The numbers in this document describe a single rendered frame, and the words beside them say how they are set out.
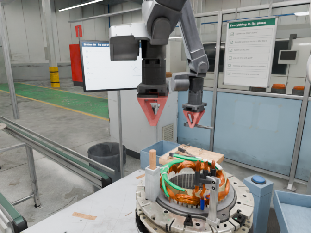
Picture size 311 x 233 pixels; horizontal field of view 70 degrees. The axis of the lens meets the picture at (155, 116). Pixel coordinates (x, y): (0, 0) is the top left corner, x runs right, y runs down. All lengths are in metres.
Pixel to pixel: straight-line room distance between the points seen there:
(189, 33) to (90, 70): 0.88
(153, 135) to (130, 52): 2.54
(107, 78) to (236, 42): 1.78
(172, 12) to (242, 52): 2.44
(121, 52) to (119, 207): 0.81
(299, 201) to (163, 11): 0.66
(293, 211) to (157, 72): 0.56
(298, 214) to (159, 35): 0.63
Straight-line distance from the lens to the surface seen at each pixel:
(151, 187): 0.60
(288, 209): 0.81
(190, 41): 0.85
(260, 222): 0.96
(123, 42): 0.49
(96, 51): 1.58
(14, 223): 1.25
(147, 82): 0.51
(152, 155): 0.57
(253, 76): 2.83
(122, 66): 1.60
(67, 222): 1.11
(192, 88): 0.89
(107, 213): 1.12
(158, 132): 2.99
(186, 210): 0.59
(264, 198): 0.90
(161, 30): 0.45
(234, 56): 2.90
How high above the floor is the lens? 1.46
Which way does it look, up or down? 15 degrees down
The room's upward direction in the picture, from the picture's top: straight up
